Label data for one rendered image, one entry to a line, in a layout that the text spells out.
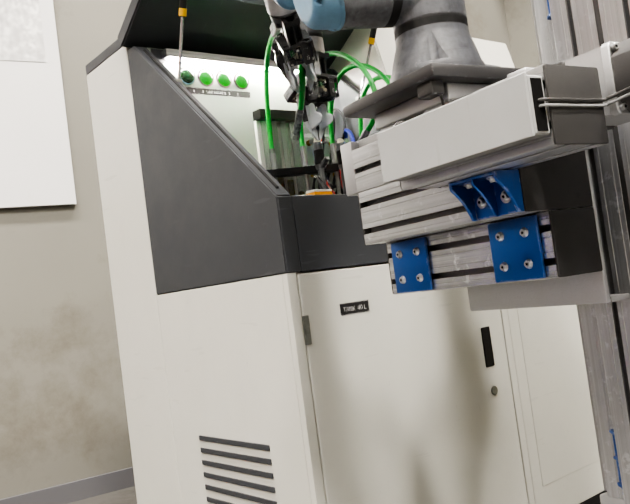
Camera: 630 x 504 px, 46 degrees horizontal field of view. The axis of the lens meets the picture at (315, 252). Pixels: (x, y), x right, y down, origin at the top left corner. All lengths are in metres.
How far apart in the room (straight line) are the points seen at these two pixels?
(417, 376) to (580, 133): 0.97
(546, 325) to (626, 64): 1.29
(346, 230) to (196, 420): 0.63
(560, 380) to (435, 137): 1.34
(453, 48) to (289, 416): 0.81
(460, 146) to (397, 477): 0.97
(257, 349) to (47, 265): 1.87
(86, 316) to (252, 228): 1.88
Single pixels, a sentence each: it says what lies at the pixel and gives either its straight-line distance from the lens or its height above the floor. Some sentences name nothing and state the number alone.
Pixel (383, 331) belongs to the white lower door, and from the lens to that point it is 1.65.
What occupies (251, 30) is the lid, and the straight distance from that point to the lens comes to 2.21.
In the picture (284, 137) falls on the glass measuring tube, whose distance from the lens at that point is 2.21.
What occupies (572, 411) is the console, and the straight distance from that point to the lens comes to 2.21.
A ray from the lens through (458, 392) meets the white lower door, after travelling 1.83.
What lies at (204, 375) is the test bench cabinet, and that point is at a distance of 1.82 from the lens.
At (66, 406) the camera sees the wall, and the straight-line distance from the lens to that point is 3.36.
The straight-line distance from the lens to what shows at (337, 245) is 1.58.
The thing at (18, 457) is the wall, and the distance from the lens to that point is 3.35.
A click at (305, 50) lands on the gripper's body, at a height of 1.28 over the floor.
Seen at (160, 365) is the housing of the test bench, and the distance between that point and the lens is 2.01.
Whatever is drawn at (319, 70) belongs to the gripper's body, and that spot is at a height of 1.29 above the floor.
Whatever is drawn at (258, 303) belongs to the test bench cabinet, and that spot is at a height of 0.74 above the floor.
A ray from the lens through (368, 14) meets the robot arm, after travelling 1.16.
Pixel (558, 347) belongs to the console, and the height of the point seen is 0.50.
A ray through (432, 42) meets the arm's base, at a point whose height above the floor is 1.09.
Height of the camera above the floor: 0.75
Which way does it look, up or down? 3 degrees up
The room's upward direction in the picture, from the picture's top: 8 degrees counter-clockwise
